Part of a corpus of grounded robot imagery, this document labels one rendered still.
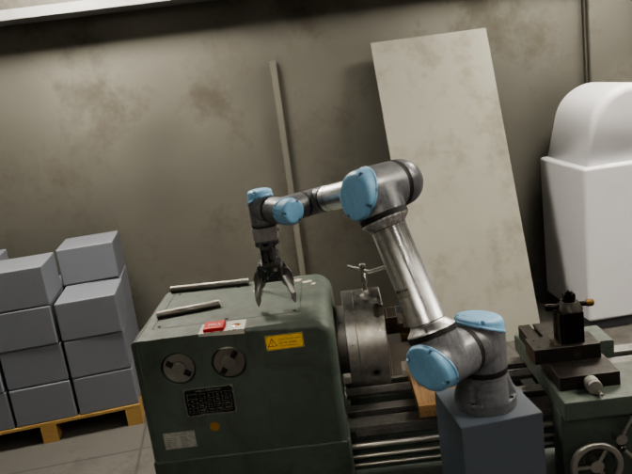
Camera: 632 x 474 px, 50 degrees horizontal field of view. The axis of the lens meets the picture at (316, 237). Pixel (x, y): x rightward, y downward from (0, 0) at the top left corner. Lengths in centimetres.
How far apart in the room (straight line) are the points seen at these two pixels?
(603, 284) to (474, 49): 182
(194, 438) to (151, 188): 302
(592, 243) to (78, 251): 330
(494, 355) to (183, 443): 99
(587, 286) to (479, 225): 81
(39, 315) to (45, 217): 104
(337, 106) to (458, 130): 87
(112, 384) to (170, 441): 223
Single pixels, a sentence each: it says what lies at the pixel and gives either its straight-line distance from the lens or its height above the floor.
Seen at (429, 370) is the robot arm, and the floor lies 127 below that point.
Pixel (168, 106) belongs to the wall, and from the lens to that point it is 489.
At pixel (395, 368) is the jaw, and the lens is 226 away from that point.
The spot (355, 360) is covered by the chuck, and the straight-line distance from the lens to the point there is 213.
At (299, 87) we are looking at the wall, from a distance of 491.
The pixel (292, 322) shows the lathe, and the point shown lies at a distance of 198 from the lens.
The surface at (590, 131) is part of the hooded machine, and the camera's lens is 477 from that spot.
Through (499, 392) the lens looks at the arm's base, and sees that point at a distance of 171.
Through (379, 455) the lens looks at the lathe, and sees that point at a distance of 228.
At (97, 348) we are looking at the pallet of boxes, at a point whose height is 53.
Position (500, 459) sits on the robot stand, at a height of 100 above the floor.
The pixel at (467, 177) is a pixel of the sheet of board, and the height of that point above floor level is 110.
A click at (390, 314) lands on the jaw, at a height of 118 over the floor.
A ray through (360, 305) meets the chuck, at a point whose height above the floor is 122.
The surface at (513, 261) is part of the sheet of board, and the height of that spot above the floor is 51.
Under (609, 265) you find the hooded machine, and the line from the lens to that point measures 492.
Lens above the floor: 194
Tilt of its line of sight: 13 degrees down
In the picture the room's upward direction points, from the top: 8 degrees counter-clockwise
